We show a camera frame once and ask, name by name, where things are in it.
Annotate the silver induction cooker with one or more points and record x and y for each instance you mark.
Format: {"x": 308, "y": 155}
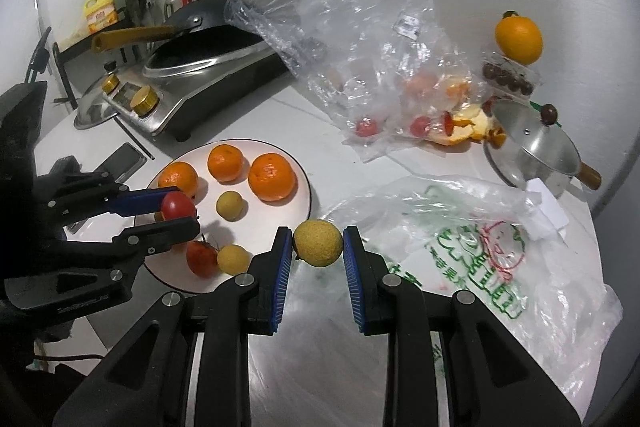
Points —
{"x": 188, "y": 79}

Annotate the yellow detergent bottle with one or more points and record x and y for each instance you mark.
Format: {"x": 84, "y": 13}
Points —
{"x": 99, "y": 14}

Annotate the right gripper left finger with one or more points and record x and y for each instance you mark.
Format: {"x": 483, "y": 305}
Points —
{"x": 185, "y": 361}

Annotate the white paper receipt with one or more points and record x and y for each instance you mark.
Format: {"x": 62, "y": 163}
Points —
{"x": 549, "y": 206}

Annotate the black smartphone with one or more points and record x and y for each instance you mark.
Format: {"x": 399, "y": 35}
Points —
{"x": 120, "y": 165}

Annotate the yellow longan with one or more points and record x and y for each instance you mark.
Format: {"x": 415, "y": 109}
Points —
{"x": 230, "y": 205}
{"x": 233, "y": 259}
{"x": 318, "y": 243}

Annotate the clear crumpled plastic bag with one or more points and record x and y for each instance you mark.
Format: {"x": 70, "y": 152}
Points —
{"x": 384, "y": 71}

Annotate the small steel saucepan with lid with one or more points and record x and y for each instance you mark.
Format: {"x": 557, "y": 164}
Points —
{"x": 525, "y": 144}

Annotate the large orange on box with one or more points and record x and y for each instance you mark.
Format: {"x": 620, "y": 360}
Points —
{"x": 519, "y": 38}

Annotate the black wire rack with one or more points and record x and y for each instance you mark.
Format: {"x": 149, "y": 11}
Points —
{"x": 60, "y": 58}

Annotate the mandarin orange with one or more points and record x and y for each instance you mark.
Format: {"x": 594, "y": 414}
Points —
{"x": 225, "y": 163}
{"x": 271, "y": 178}
{"x": 179, "y": 174}

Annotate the oil bottle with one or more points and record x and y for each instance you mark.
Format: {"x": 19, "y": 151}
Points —
{"x": 170, "y": 7}

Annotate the cherry tomato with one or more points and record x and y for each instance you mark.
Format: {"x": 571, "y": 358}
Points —
{"x": 176, "y": 205}
{"x": 201, "y": 258}

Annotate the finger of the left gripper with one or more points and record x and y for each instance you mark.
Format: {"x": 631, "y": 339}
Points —
{"x": 130, "y": 244}
{"x": 94, "y": 201}

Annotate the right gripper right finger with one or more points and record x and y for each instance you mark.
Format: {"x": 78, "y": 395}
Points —
{"x": 490, "y": 378}

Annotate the black wok wooden handle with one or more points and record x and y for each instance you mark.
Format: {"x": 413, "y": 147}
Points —
{"x": 165, "y": 29}

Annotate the clear box of chestnuts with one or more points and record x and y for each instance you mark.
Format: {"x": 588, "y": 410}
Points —
{"x": 508, "y": 78}

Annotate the printed flat plastic bag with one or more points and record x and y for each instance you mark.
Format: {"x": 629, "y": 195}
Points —
{"x": 451, "y": 233}

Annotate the orange peel pieces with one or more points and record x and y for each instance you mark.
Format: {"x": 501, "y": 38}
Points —
{"x": 468, "y": 120}

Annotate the white round plate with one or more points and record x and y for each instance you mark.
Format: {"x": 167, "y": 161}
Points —
{"x": 242, "y": 191}

